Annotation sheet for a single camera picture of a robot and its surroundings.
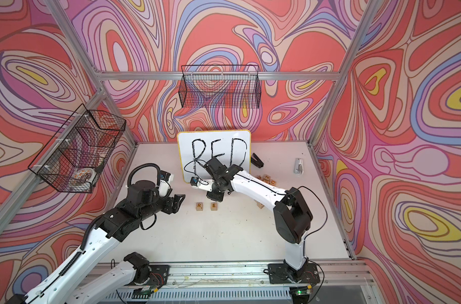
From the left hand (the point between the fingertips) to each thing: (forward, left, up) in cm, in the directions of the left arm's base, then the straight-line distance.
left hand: (179, 194), depth 74 cm
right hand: (+5, -13, -11) cm, 17 cm away
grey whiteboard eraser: (+28, -59, -17) cm, 67 cm away
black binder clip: (+31, -36, -18) cm, 51 cm away
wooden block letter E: (+4, -12, -19) cm, 23 cm away
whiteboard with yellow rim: (+24, -4, +1) cm, 24 cm away
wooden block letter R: (+4, -5, -18) cm, 19 cm away
